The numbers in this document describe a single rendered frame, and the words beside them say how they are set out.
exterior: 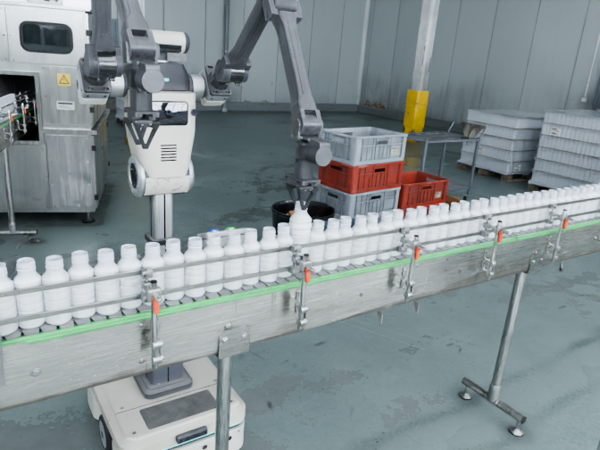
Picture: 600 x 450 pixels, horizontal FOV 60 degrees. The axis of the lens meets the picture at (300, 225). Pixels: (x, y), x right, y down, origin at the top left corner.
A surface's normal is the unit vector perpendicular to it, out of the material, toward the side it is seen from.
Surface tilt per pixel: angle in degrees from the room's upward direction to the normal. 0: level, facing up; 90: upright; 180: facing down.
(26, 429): 0
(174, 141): 90
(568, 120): 90
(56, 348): 90
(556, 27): 90
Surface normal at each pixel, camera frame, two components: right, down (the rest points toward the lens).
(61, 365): 0.55, 0.30
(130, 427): 0.07, -0.95
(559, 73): -0.84, 0.11
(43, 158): 0.26, 0.32
